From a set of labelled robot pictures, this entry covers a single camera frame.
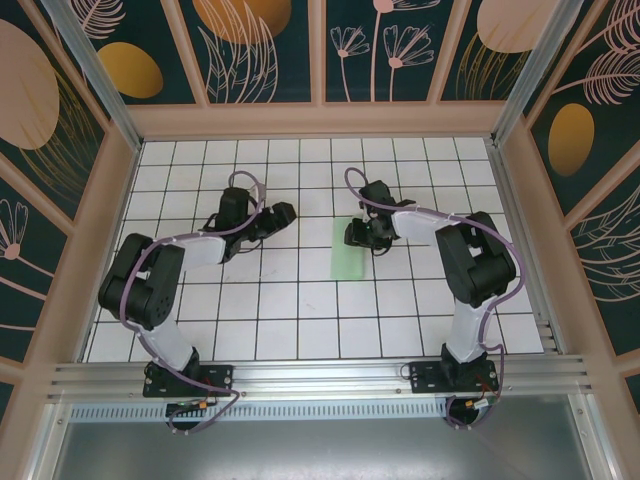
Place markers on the light green paper sheet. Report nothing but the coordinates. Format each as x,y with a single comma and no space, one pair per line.
347,260

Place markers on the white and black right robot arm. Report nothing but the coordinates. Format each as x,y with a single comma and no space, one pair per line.
415,227

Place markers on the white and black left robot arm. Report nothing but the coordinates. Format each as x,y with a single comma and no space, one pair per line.
200,252

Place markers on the grey metal sheet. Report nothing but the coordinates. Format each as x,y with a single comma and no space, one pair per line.
320,450

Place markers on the yellow power connector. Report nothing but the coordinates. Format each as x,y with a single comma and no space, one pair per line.
472,403
204,403

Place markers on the long aluminium mounting rail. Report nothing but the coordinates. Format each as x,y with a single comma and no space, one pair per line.
320,377

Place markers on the aluminium side rail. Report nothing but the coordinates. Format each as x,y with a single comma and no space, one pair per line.
520,240

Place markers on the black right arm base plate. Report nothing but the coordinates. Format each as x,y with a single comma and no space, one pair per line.
425,377

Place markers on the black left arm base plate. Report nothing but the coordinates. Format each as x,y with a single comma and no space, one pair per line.
220,375

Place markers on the aluminium corner post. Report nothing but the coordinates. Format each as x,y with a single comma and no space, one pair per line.
95,75
530,65

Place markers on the aluminium frame profile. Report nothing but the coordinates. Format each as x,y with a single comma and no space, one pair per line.
50,440
592,440

